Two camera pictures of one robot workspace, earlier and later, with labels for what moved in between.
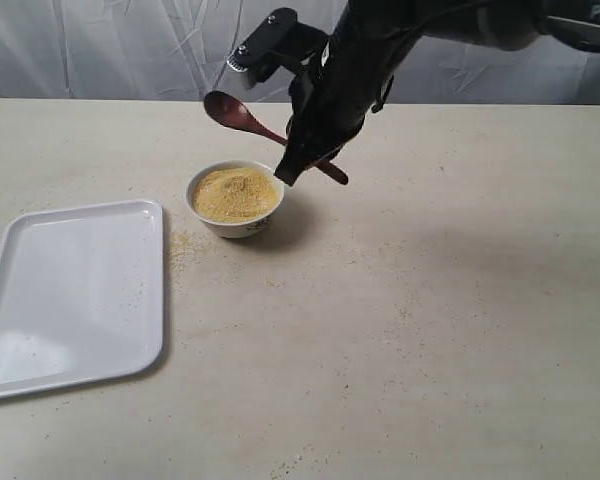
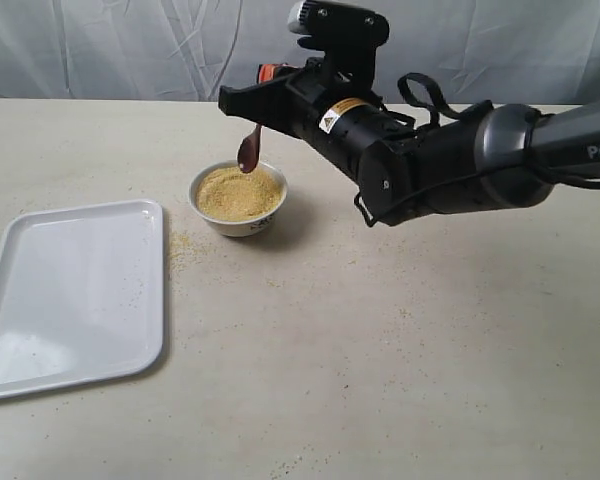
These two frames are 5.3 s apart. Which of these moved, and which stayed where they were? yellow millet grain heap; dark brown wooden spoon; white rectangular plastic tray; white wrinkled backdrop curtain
Moved: dark brown wooden spoon
Stayed: white wrinkled backdrop curtain; yellow millet grain heap; white rectangular plastic tray
